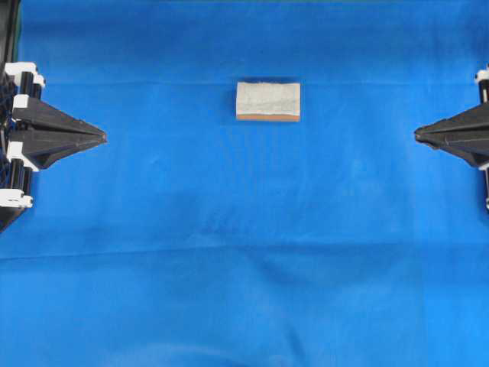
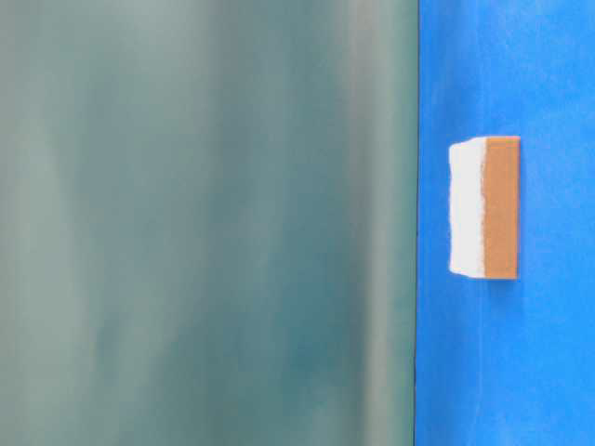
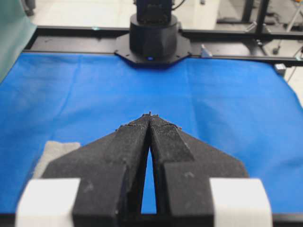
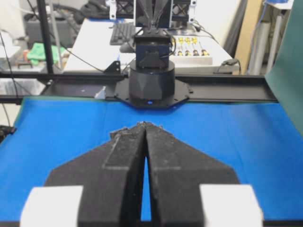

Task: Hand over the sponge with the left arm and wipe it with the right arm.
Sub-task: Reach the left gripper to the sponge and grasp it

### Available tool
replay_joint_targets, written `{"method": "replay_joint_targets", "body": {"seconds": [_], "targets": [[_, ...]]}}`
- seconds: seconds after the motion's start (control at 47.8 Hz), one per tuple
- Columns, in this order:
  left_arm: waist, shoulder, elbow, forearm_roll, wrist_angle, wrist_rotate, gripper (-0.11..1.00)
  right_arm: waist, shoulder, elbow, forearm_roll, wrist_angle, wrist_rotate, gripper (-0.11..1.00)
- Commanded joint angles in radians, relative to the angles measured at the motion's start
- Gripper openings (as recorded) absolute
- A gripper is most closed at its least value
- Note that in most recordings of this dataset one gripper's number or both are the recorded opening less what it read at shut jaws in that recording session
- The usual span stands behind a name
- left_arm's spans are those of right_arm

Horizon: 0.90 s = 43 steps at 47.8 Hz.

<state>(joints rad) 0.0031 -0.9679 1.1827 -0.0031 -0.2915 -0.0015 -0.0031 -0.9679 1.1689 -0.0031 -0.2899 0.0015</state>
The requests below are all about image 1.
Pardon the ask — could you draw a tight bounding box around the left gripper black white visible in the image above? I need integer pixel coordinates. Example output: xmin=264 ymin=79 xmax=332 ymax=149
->
xmin=1 ymin=62 xmax=106 ymax=209

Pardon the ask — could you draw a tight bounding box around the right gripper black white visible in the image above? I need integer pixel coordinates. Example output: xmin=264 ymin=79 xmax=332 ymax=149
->
xmin=413 ymin=64 xmax=489 ymax=209

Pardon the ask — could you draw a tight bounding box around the grey and brown sponge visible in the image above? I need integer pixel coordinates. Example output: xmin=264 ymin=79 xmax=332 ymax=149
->
xmin=235 ymin=82 xmax=301 ymax=122

